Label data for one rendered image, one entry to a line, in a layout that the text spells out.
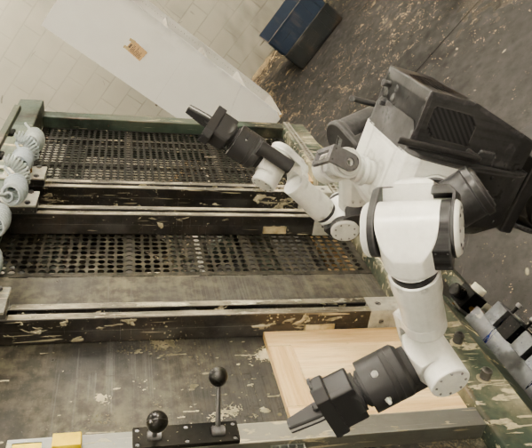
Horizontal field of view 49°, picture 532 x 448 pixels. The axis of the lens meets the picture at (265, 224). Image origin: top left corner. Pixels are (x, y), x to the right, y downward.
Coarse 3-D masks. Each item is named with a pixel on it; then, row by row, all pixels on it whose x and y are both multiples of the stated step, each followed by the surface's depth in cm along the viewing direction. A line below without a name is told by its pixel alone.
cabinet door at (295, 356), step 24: (264, 336) 146; (288, 336) 146; (312, 336) 147; (336, 336) 149; (360, 336) 150; (384, 336) 151; (288, 360) 138; (312, 360) 140; (336, 360) 141; (288, 384) 131; (288, 408) 125; (408, 408) 129; (432, 408) 130; (456, 408) 131
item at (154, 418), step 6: (150, 414) 101; (156, 414) 100; (162, 414) 101; (150, 420) 100; (156, 420) 100; (162, 420) 100; (168, 420) 101; (150, 426) 100; (156, 426) 100; (162, 426) 100; (150, 432) 109; (156, 432) 100; (150, 438) 109; (156, 438) 109
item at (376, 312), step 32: (0, 288) 134; (0, 320) 131; (32, 320) 132; (64, 320) 134; (96, 320) 136; (128, 320) 137; (160, 320) 139; (192, 320) 141; (224, 320) 143; (256, 320) 145; (288, 320) 147; (320, 320) 149; (352, 320) 152; (384, 320) 154
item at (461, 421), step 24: (120, 432) 111; (240, 432) 114; (264, 432) 115; (288, 432) 116; (312, 432) 117; (360, 432) 118; (384, 432) 119; (408, 432) 120; (432, 432) 122; (456, 432) 124; (480, 432) 125
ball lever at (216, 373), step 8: (216, 368) 112; (224, 368) 113; (216, 376) 111; (224, 376) 112; (216, 384) 112; (224, 384) 113; (216, 392) 113; (216, 400) 113; (216, 408) 113; (216, 416) 112; (216, 424) 112; (216, 432) 112; (224, 432) 112
